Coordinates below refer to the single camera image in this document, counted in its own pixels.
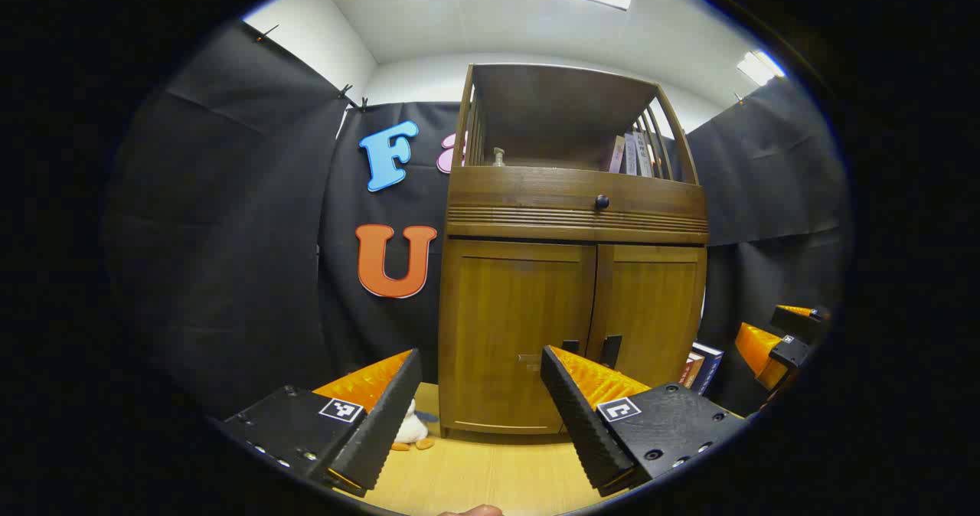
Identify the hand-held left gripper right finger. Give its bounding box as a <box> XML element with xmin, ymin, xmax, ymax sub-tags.
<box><xmin>541</xmin><ymin>345</ymin><xmax>747</xmax><ymax>498</ymax></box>

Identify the ceiling light panel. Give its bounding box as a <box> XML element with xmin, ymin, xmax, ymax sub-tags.
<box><xmin>737</xmin><ymin>49</ymin><xmax>787</xmax><ymax>87</ymax></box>

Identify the black backdrop cloth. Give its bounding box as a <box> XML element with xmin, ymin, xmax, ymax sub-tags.
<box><xmin>103</xmin><ymin>18</ymin><xmax>851</xmax><ymax>425</ymax></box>

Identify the wooden shoe cabinet door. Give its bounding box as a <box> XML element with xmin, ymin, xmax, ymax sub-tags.
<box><xmin>440</xmin><ymin>239</ymin><xmax>598</xmax><ymax>434</ymax></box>
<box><xmin>586</xmin><ymin>244</ymin><xmax>707</xmax><ymax>389</ymax></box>

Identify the blue book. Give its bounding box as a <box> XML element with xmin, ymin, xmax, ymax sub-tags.
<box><xmin>691</xmin><ymin>341</ymin><xmax>724</xmax><ymax>396</ymax></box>

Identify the wooden cabinet drawer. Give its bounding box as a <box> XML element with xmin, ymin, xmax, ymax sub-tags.
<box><xmin>446</xmin><ymin>166</ymin><xmax>710</xmax><ymax>243</ymax></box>

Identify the red-brown book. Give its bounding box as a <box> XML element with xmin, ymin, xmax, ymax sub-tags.
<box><xmin>678</xmin><ymin>351</ymin><xmax>705</xmax><ymax>389</ymax></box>

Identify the wooden double-door shoe cabinet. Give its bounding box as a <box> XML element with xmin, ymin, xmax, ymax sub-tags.
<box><xmin>438</xmin><ymin>63</ymin><xmax>711</xmax><ymax>436</ymax></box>

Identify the penguin plush toy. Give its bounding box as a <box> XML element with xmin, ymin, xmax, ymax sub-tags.
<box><xmin>390</xmin><ymin>399</ymin><xmax>436</xmax><ymax>452</ymax></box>

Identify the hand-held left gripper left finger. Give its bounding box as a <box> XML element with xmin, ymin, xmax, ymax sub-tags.
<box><xmin>218</xmin><ymin>348</ymin><xmax>423</xmax><ymax>499</ymax></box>

